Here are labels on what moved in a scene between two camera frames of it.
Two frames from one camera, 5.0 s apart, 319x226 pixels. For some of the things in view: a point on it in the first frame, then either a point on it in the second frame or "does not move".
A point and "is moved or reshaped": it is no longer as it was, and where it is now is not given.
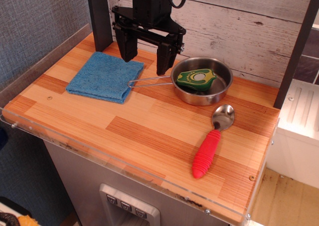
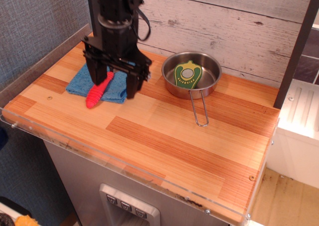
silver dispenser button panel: x=121 y=209 does not move
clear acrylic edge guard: x=89 y=154 does not move
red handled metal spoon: x=223 y=117 to x=96 y=91
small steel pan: x=200 y=81 is moved or reshaped
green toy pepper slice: x=197 y=80 to x=188 y=75
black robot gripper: x=150 y=17 to x=118 y=45
